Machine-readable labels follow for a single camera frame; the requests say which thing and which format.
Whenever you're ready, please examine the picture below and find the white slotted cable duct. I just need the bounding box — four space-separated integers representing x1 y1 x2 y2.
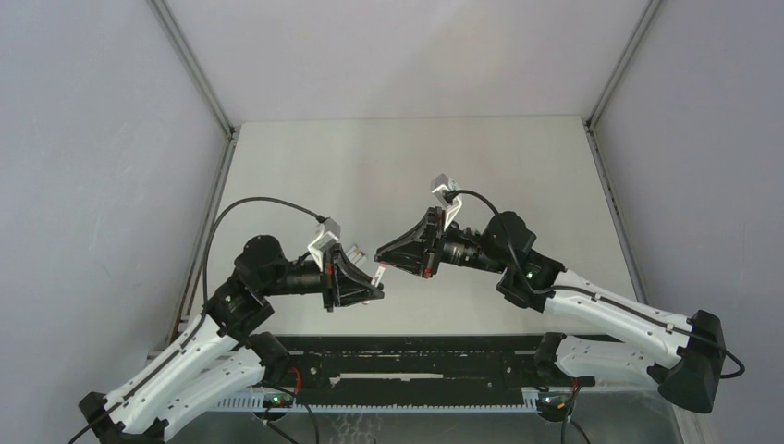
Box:
207 390 542 413

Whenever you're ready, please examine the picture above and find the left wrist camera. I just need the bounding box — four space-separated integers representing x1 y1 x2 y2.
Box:
307 217 341 271

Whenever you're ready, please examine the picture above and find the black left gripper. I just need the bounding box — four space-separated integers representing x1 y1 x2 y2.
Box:
259 240 383 310

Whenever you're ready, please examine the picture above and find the white pink marker pen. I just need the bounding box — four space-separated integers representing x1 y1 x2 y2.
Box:
372 263 387 288

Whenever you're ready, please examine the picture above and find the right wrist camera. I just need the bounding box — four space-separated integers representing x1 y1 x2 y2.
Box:
431 174 462 228

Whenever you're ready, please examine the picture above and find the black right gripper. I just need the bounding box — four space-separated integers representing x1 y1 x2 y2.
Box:
374 212 504 284

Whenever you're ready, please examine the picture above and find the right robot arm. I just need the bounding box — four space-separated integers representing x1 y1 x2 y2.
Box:
374 206 729 413

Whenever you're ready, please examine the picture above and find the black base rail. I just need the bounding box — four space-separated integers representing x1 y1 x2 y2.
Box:
217 333 598 407

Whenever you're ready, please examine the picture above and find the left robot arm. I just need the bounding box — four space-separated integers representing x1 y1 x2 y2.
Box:
79 235 384 443

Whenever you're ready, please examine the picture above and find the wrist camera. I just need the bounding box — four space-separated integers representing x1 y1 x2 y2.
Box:
307 217 341 271
431 174 462 228

